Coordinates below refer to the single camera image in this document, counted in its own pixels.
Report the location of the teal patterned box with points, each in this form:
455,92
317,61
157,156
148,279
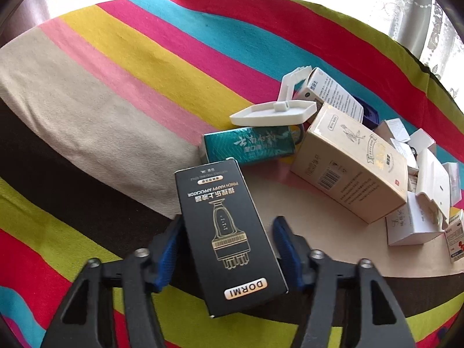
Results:
246,145

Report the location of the tall white box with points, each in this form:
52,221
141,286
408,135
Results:
455,181

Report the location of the blue plastic object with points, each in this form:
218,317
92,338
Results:
369,116

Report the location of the white box with calligraphy print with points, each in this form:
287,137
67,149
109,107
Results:
413,224

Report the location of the black box with gold print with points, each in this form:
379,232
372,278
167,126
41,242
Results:
224,232

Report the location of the striped blanket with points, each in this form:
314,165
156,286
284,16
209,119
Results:
108,116

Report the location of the white flat box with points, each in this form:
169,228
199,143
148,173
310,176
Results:
433,177

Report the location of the white medicine box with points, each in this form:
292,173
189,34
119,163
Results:
333,90

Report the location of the large beige box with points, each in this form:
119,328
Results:
348,159

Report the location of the white lace curtain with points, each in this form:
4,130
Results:
427,14

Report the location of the white plastic bracket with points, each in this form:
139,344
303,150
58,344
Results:
288,83

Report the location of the small box with orange print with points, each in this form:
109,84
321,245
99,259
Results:
456,239

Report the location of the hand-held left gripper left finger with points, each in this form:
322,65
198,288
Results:
166,261

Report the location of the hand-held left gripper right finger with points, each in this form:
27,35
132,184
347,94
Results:
288,257

